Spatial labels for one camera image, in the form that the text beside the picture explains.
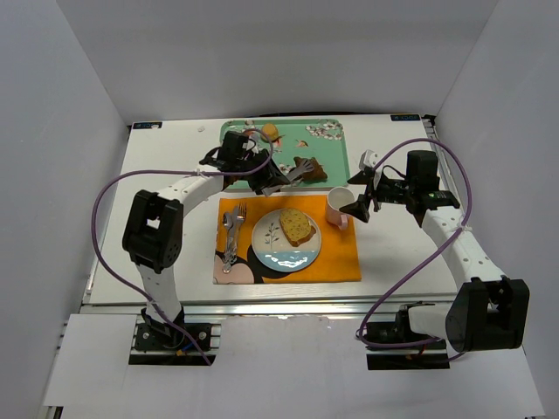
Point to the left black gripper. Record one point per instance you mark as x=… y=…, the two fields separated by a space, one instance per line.
x=271 y=175

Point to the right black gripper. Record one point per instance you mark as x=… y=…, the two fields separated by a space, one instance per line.
x=374 y=190

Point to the yellow bread slice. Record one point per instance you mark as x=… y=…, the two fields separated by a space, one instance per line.
x=296 y=226

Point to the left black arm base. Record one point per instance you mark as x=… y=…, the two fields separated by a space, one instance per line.
x=151 y=348

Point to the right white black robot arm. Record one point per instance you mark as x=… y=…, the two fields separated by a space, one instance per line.
x=490 y=309

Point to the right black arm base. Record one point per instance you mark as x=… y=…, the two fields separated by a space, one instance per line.
x=407 y=351

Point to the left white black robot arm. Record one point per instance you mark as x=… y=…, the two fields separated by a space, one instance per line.
x=153 y=236

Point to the pink mug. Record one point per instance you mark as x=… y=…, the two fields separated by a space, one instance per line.
x=336 y=198

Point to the round yellow bun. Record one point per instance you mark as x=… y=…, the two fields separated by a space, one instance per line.
x=270 y=132

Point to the silver fork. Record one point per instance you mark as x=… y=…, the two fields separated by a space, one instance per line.
x=239 y=213

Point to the silver knife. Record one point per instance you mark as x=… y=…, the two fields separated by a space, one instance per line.
x=231 y=233

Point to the silver spoon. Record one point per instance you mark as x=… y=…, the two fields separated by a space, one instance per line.
x=228 y=223

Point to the green floral tray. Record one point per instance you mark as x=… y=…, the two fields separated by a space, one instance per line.
x=320 y=138

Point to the orange cloth placemat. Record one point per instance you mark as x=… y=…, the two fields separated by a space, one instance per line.
x=337 y=261

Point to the right blue label sticker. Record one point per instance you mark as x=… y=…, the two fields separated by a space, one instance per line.
x=405 y=117

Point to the blue label sticker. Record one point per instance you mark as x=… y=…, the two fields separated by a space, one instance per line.
x=405 y=117
x=147 y=125

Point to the white blue ceramic plate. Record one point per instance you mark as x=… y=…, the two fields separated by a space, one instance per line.
x=272 y=248

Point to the left blue label sticker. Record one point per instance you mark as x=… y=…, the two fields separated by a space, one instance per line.
x=147 y=125

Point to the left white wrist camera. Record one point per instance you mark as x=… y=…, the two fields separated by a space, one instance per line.
x=252 y=146

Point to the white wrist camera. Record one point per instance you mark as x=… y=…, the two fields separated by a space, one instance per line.
x=368 y=159
x=252 y=146

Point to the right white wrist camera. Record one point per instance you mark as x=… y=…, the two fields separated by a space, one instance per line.
x=368 y=159

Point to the aluminium table frame rail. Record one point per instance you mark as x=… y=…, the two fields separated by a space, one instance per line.
x=321 y=307

